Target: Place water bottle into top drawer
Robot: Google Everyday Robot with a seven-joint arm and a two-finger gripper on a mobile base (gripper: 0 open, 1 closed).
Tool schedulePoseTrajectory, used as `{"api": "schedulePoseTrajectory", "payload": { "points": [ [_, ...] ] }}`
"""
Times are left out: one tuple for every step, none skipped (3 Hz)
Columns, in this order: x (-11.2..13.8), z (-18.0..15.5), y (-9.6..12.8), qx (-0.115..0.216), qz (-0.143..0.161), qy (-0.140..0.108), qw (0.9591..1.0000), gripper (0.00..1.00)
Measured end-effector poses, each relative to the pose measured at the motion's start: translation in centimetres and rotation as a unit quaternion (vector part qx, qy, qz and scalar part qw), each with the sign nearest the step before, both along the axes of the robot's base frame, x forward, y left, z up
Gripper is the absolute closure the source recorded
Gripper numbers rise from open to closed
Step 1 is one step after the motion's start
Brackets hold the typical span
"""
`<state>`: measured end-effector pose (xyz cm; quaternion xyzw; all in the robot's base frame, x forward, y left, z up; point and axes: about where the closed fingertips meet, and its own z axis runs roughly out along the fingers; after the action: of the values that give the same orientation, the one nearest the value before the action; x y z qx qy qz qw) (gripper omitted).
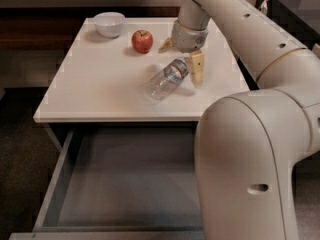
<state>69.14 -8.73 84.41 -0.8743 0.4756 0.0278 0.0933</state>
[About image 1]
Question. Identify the red apple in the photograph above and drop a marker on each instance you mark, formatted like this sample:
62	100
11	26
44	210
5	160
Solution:
142	41

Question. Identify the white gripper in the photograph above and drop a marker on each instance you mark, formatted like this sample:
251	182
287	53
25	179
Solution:
187	39

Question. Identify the clear plastic water bottle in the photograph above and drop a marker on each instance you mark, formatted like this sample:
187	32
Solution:
167	80

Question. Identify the white top drawer cabinet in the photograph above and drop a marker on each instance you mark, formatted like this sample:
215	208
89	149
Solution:
103	80

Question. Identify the white wall outlet plate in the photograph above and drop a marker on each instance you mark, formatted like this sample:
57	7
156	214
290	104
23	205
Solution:
316	50

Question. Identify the white bowl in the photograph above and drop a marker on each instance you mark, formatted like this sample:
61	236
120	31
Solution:
109	24

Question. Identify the grey top drawer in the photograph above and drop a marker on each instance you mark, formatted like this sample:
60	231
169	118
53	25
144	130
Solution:
122	183

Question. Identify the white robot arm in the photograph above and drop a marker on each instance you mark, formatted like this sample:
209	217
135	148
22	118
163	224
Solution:
247	144

